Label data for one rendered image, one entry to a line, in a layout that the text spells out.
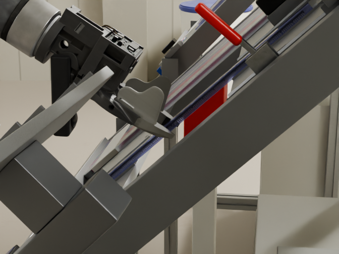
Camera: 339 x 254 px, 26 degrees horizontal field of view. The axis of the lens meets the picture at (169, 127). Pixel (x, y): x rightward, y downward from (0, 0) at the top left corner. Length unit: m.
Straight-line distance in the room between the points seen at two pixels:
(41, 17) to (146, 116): 0.19
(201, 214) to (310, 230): 0.60
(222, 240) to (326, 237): 1.44
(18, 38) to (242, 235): 1.96
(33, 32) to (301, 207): 0.73
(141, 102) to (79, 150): 2.84
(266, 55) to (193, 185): 0.16
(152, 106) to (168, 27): 4.28
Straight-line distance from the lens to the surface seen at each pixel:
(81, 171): 1.34
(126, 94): 0.97
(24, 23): 0.98
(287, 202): 1.51
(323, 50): 0.75
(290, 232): 1.38
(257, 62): 0.79
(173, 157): 0.79
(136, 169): 1.01
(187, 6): 4.69
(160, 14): 5.22
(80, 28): 0.98
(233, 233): 2.85
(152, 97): 0.96
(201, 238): 1.97
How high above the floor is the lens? 1.19
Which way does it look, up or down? 16 degrees down
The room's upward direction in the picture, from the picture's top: straight up
